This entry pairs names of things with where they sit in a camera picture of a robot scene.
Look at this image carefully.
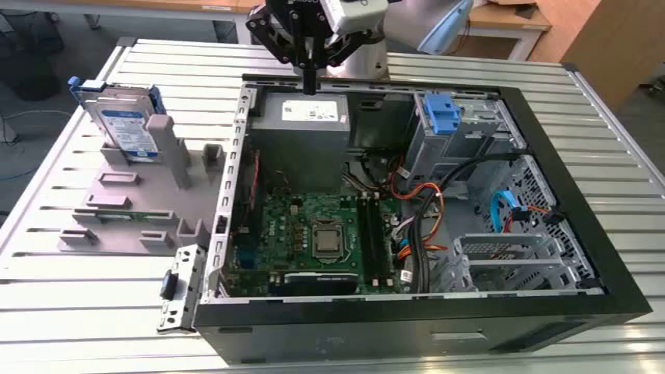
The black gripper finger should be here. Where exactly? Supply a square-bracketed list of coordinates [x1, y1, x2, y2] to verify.
[309, 23, 386, 97]
[245, 7, 311, 97]

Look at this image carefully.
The hard disk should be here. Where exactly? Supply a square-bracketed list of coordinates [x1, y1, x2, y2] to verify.
[66, 76, 166, 161]

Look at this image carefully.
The blue data wire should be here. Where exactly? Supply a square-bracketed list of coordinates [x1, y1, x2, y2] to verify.
[488, 190, 526, 235]

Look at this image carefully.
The orange red power wire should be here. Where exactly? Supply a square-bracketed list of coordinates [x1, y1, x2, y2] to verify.
[507, 205, 567, 235]

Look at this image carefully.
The silver disk bay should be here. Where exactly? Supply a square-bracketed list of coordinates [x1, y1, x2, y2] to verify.
[450, 232, 596, 293]

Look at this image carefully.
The long wooden top table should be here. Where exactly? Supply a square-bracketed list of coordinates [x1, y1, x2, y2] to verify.
[45, 0, 261, 44]

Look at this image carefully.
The blue plastic drive latch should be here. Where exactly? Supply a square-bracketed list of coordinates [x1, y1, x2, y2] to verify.
[422, 94, 462, 136]

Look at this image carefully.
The grey power supply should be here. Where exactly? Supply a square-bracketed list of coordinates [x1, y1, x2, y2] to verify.
[247, 91, 351, 194]

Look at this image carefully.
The silver optical drive cage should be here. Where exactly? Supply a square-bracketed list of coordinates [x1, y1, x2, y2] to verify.
[403, 91, 526, 188]

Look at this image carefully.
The CPU socket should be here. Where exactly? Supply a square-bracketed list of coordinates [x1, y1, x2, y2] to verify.
[309, 220, 354, 262]

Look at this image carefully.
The black office chair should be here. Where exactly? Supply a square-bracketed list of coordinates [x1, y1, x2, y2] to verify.
[0, 9, 66, 102]

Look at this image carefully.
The grey parts rack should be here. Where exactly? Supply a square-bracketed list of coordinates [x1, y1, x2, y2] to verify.
[54, 115, 229, 256]

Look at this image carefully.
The green motherboard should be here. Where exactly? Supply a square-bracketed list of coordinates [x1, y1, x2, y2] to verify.
[230, 192, 417, 297]

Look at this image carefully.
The silver CPU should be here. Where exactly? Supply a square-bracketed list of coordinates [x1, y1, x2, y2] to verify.
[314, 229, 346, 252]

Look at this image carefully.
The black RAM slot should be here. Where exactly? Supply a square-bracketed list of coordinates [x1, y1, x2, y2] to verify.
[355, 194, 379, 288]
[367, 194, 394, 288]

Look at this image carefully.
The wooden cabinet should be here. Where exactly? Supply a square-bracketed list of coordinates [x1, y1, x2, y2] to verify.
[528, 0, 665, 110]

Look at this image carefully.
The green RAM stick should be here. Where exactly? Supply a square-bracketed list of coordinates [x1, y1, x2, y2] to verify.
[95, 211, 154, 222]

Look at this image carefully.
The black graphics card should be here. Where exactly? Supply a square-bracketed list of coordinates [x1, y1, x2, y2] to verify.
[269, 270, 359, 297]

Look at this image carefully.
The black open PC case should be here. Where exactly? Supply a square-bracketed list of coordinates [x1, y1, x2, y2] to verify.
[190, 72, 652, 365]

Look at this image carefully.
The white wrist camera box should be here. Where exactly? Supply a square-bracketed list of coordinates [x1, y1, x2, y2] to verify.
[318, 0, 389, 34]

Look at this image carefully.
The wooden desk white frame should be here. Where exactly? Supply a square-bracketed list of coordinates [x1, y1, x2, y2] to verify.
[450, 0, 551, 59]

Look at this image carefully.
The thin red wire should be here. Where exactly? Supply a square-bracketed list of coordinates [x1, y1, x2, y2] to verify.
[247, 150, 261, 213]

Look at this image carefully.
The orange wire bundle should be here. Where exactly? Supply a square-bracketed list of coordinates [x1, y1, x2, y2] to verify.
[389, 181, 447, 258]

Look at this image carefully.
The pale floor cable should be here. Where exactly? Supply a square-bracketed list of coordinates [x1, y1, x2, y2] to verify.
[0, 110, 73, 147]

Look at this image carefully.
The black cable bundle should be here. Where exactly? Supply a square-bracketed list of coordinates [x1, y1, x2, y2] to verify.
[407, 153, 520, 293]

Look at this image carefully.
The silver hinged slot bracket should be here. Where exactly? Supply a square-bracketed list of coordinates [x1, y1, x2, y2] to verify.
[154, 244, 203, 336]

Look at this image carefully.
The blue bracket latch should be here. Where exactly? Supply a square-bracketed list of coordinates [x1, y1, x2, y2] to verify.
[158, 270, 178, 301]

